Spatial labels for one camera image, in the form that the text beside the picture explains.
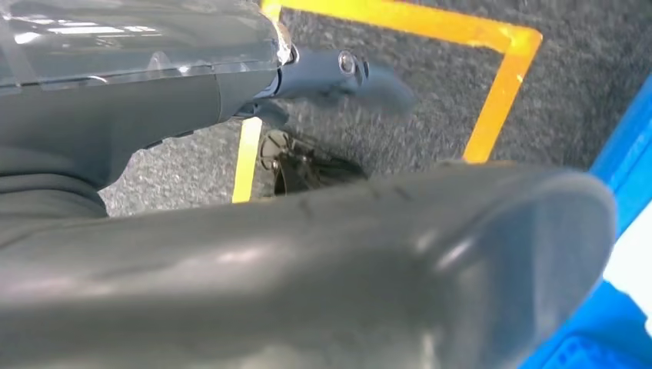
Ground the thick yellow floor tape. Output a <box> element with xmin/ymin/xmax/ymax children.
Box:
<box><xmin>231</xmin><ymin>0</ymin><xmax>544</xmax><ymax>204</ymax></box>

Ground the large blue metal shelf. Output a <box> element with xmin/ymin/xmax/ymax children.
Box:
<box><xmin>519</xmin><ymin>73</ymin><xmax>652</xmax><ymax>369</ymax></box>

